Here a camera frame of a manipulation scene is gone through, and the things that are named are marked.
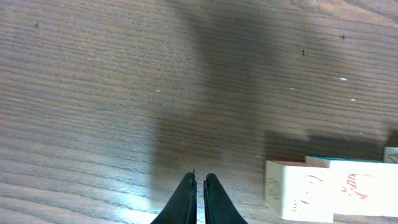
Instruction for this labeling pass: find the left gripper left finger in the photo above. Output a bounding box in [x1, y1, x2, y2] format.
[151, 172, 197, 224]

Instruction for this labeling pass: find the wooden block red picture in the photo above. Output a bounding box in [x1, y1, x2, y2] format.
[265, 161, 333, 223]

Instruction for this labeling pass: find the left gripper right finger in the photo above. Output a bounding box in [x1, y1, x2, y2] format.
[203, 173, 248, 224]

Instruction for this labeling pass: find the wooden block blue side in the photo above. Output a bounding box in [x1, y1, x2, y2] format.
[305, 156, 397, 217]

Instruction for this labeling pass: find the plain cream wooden block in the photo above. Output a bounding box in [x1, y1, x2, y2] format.
[384, 147, 398, 164]

